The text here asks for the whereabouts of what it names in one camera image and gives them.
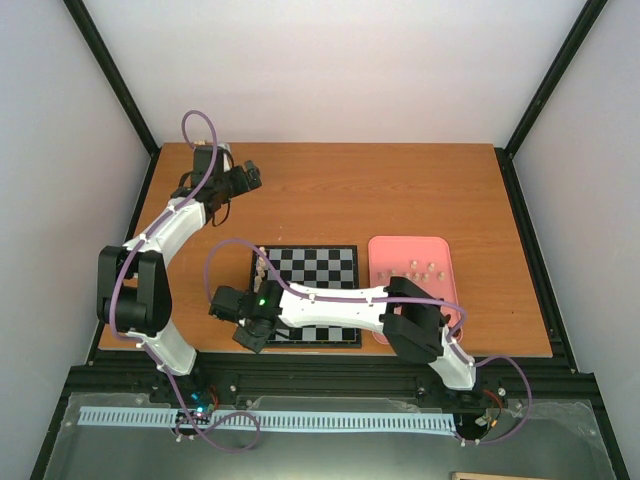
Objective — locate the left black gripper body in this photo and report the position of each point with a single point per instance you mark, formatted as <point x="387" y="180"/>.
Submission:
<point x="241" y="187"/>

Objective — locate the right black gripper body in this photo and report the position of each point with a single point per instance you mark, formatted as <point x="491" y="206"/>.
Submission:
<point x="256" y="343"/>

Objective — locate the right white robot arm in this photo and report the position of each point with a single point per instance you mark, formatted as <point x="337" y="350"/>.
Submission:
<point x="410" y="319"/>

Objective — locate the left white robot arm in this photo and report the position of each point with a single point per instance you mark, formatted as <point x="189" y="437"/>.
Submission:
<point x="133" y="293"/>

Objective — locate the left green circuit board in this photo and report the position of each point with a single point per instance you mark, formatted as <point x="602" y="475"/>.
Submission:
<point x="206" y="403"/>

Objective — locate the right circuit board connector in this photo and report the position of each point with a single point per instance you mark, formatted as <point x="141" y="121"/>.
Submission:
<point x="492" y="414"/>

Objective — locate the black and silver chessboard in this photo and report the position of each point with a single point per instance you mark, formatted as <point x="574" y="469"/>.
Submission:
<point x="332" y="267"/>

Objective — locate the pink plastic tray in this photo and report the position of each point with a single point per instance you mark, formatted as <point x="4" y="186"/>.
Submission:
<point x="386" y="253"/>

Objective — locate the black aluminium frame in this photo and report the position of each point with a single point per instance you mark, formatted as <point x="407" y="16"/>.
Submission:
<point x="557" y="375"/>

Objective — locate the light blue slotted cable duct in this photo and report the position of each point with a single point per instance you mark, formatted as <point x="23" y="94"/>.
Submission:
<point x="271" y="421"/>

